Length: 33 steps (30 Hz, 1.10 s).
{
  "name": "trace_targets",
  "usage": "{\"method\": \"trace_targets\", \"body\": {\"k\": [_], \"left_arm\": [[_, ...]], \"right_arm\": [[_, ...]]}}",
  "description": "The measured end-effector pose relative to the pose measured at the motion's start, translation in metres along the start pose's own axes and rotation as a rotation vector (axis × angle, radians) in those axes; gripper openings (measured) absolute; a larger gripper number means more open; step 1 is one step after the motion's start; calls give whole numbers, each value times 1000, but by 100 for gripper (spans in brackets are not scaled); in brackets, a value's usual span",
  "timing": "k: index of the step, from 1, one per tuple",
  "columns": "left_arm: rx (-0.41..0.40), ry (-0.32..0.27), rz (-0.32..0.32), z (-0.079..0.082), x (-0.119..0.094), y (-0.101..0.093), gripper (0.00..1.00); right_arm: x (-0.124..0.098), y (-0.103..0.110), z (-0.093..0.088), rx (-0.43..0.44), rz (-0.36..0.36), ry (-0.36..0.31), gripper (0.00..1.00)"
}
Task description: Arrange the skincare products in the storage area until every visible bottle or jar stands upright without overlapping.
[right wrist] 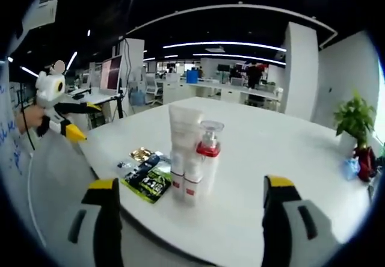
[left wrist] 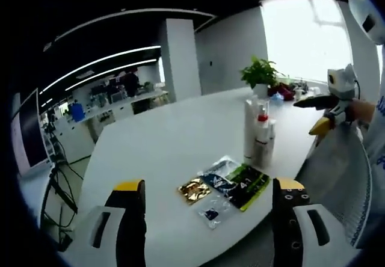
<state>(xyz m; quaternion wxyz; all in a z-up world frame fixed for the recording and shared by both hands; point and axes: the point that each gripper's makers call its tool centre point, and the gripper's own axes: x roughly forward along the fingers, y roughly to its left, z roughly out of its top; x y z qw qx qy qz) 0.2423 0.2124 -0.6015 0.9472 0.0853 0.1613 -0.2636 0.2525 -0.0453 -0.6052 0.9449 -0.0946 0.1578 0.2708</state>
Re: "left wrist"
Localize black tripod stand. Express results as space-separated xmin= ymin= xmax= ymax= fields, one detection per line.
xmin=40 ymin=122 xmax=85 ymax=250

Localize gold foil sachet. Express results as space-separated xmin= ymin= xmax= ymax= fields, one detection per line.
xmin=177 ymin=176 xmax=212 ymax=207

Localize green black sachet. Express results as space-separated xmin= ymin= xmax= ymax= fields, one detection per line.
xmin=224 ymin=164 xmax=271 ymax=212

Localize white mesh chair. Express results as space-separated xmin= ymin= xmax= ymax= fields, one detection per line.
xmin=216 ymin=122 xmax=374 ymax=267

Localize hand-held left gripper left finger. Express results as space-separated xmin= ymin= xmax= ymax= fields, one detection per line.
xmin=75 ymin=179 xmax=149 ymax=267

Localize person's white shirt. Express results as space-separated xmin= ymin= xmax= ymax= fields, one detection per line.
xmin=359 ymin=97 xmax=385 ymax=244

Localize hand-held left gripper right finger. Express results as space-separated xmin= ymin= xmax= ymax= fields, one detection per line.
xmin=271 ymin=176 xmax=344 ymax=267

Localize red band skincare tube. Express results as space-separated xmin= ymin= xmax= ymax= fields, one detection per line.
xmin=254 ymin=127 xmax=275 ymax=169

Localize red collar skincare spray bottle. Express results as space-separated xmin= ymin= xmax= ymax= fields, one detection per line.
xmin=257 ymin=97 xmax=271 ymax=132

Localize blue bin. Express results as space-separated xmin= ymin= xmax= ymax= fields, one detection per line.
xmin=71 ymin=102 xmax=85 ymax=123

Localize clear sachet dark contents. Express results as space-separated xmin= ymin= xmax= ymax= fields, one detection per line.
xmin=197 ymin=197 xmax=231 ymax=230

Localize white worn device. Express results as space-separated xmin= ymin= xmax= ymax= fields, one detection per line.
xmin=345 ymin=0 xmax=385 ymax=46

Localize red cloth bundle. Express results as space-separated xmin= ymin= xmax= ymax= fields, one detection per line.
xmin=267 ymin=82 xmax=297 ymax=101

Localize green potted plant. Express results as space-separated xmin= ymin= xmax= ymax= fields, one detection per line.
xmin=240 ymin=55 xmax=284 ymax=98

